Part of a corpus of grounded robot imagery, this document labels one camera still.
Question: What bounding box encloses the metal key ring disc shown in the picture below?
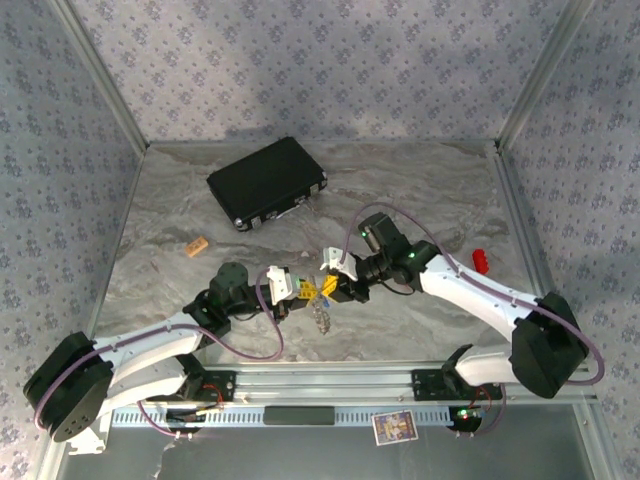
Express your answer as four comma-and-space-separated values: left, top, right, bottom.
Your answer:
309, 294, 335, 339

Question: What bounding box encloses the black hard case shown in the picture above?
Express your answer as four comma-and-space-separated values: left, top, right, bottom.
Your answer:
206, 135, 330, 234

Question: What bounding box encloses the colourful picture card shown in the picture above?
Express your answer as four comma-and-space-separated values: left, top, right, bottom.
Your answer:
372, 409, 419, 445

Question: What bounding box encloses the grey metal panel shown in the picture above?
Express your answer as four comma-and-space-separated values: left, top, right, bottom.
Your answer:
37, 402, 619, 480

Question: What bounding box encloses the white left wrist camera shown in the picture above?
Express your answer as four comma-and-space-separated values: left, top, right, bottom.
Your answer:
266, 264, 297, 305

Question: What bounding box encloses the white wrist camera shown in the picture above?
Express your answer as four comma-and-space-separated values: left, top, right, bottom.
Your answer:
322, 246, 359, 282
266, 264, 297, 305

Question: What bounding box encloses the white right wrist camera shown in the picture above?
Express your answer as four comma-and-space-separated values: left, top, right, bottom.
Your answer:
322, 246, 359, 282

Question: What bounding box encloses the aluminium mounting rail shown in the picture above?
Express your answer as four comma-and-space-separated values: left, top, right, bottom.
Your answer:
54, 363, 599, 405

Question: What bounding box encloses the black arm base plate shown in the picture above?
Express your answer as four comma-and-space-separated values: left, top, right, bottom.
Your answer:
410, 368, 504, 401
187, 368, 237, 402

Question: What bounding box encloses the black rectangular duct cover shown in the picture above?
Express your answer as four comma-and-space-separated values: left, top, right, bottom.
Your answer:
264, 406, 335, 427

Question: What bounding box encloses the grey slotted cable duct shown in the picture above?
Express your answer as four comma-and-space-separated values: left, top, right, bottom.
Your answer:
112, 405, 481, 429

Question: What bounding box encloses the aluminium table side rail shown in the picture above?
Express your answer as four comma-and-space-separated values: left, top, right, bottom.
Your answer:
492, 142, 574, 364
64, 142, 151, 369

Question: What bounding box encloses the white plastic bracket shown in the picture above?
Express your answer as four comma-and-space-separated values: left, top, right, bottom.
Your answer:
67, 414, 112, 456

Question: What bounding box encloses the aluminium frame post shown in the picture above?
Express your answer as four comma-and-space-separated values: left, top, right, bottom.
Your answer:
49, 0, 151, 150
494, 0, 599, 151

